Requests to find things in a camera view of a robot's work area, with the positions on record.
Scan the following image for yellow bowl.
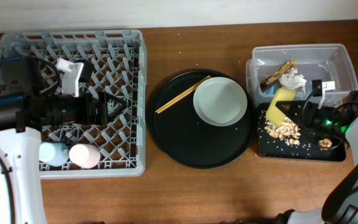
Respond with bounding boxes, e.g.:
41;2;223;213
265;87;297;127

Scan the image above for food scraps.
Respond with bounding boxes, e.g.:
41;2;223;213
264;117;301;146

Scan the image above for white tissue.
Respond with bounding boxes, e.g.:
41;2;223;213
278;68;307;93

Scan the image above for gold snack wrapper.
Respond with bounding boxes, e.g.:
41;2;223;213
259;59;296;91

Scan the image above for pink cup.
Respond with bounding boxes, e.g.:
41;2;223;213
69;144;101;169

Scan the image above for blue cup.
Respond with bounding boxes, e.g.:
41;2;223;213
39;142;69;167

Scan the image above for grey plate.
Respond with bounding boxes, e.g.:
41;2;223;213
193;77;248;126

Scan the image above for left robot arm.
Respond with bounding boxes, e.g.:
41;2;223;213
0;56;127;223

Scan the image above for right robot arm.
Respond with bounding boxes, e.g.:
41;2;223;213
273;90;358;224

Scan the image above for grey plastic dishwasher rack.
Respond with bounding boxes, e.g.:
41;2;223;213
0;30;147;179

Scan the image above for brown food lump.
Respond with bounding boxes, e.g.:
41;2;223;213
318;139;333;149

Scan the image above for black rectangular tray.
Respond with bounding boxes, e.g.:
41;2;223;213
257;103;346;162

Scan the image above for clear plastic bin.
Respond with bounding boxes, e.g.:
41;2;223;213
246;44;358;106

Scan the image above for round black tray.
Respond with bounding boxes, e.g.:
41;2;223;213
147;69;258;169

